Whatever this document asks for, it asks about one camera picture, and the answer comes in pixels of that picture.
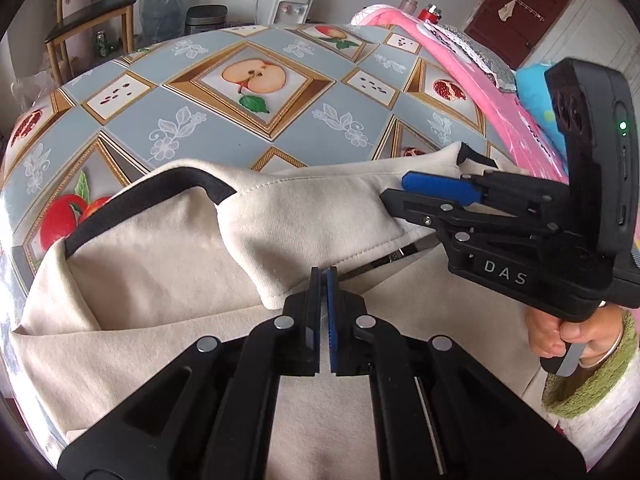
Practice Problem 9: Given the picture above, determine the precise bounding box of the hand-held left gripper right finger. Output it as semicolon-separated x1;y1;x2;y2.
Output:
322;267;586;480

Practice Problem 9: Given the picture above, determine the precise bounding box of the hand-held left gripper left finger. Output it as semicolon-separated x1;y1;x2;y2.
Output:
57;266;322;480

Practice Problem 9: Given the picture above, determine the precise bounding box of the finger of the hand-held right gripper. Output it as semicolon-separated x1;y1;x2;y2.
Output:
402;170;571;208
380;187;561;236

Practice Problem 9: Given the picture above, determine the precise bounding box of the beige zip jacket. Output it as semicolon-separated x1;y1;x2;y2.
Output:
10;142;556;480

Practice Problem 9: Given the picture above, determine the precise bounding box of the person's right forearm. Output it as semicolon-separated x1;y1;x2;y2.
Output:
542;310;640;471

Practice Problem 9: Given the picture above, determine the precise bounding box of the person's right hand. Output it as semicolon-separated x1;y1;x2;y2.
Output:
525;304;625;362

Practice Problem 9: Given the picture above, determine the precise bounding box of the pink floral blanket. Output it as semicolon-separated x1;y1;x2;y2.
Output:
350;2;571;183

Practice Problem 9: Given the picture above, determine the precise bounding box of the blue patterned pillow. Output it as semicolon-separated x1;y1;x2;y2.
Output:
515;60;571;136

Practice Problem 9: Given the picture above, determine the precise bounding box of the silver quilted cloth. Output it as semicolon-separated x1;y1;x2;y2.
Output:
422;20;516;88

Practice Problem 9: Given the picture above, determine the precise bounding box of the gold bangle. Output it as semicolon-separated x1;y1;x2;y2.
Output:
580;310;626;361

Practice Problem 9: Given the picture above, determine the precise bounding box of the dark red door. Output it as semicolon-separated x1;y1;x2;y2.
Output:
462;0;575;68

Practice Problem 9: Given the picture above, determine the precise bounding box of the white water dispenser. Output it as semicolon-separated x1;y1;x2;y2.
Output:
265;0;317;26

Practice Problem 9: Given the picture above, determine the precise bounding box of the grey trash can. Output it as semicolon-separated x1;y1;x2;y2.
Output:
185;5;228;36

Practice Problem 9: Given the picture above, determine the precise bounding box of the empty clear water jug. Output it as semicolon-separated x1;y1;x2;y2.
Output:
140;0;185;43

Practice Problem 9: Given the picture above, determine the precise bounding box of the white plastic bag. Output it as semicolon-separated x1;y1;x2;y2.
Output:
10;70;56;106

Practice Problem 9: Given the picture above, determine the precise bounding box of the wooden chair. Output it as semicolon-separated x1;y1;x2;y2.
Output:
45;0;137;83

